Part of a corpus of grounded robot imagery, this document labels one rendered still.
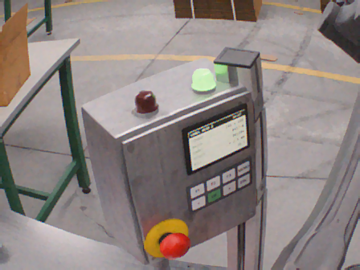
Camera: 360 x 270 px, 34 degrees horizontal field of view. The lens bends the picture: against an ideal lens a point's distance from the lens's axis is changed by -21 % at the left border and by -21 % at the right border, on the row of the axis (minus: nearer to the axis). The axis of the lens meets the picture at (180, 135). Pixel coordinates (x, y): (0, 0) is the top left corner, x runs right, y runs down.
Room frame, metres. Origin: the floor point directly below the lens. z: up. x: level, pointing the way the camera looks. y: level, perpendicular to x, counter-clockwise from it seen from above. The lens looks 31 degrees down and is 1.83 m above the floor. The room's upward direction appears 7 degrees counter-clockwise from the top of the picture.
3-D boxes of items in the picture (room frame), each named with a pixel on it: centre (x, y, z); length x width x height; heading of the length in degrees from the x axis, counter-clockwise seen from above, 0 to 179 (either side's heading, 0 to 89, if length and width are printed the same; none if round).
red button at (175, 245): (0.60, 0.02, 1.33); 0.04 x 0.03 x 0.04; 119
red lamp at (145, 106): (0.64, 0.03, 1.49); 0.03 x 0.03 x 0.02
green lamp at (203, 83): (0.68, -0.03, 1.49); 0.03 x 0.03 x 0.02
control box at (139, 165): (0.68, 0.01, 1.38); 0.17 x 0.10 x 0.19; 119
